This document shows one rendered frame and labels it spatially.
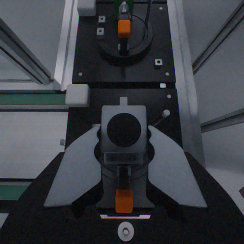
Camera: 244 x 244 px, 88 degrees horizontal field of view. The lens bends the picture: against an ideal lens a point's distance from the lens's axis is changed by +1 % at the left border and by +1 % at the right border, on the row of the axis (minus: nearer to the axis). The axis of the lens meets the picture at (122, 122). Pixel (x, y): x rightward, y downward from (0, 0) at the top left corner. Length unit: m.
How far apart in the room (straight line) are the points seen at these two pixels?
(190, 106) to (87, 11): 0.35
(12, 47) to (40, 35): 0.35
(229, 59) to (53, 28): 0.63
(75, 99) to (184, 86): 0.25
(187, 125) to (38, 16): 0.64
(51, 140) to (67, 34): 0.28
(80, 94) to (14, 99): 0.18
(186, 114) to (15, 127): 0.42
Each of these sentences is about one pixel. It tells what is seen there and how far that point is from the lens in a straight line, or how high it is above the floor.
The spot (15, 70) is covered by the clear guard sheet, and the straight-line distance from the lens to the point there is 0.37.
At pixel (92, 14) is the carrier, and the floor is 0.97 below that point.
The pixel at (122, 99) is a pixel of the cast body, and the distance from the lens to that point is 0.17.
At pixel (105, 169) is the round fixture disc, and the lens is 0.25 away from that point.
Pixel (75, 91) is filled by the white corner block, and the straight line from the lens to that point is 0.29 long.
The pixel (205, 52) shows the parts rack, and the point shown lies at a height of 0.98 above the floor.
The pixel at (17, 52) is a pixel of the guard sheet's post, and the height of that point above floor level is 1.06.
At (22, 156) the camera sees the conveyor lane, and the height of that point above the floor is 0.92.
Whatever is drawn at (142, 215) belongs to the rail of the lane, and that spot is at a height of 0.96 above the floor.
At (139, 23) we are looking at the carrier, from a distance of 0.39.
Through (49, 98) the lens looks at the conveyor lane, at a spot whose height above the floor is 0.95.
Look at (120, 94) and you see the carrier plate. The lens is 0.29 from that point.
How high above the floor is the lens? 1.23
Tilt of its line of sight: 77 degrees down
